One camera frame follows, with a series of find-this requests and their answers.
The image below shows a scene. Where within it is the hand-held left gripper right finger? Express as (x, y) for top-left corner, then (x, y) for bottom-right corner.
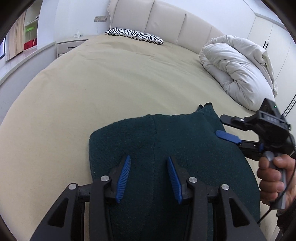
(167, 156), (266, 241)

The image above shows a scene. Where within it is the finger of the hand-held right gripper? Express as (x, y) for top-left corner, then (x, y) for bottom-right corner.
(215, 130), (264, 160)
(220, 114), (250, 131)

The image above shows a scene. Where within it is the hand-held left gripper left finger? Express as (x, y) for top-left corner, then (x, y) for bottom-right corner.
(30, 155), (131, 241)

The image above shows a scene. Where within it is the dark green sweater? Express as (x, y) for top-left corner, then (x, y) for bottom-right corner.
(89, 103), (261, 241)

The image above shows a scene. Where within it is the person's right forearm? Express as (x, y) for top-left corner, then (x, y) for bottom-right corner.
(275, 197), (296, 241)

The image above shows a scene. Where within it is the person's right hand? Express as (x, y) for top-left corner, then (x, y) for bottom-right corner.
(257, 154), (296, 209)

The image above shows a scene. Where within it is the white duvet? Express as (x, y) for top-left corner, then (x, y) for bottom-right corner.
(198, 35), (278, 110)

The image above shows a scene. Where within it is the white wardrobe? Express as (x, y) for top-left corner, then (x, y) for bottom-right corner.
(247, 14), (296, 116)

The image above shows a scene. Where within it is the bed with beige sheet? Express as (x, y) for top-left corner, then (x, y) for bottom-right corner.
(0, 34), (278, 241)

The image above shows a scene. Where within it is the beige padded headboard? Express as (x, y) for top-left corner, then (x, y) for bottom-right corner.
(109, 0), (226, 55)

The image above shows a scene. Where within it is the zebra striped pillow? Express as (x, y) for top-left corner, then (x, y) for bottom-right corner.
(105, 27), (164, 45)

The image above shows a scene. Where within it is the white nightstand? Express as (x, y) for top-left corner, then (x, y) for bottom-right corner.
(56, 38), (89, 58)

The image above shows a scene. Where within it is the red box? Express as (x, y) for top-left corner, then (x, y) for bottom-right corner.
(23, 38), (37, 50)

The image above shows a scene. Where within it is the beige curtain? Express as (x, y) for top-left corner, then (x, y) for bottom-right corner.
(6, 10), (27, 61)

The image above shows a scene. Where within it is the black cable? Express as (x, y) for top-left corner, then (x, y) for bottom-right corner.
(255, 183), (290, 226)

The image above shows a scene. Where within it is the white wall shelf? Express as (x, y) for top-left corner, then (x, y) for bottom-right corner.
(23, 0), (43, 52)

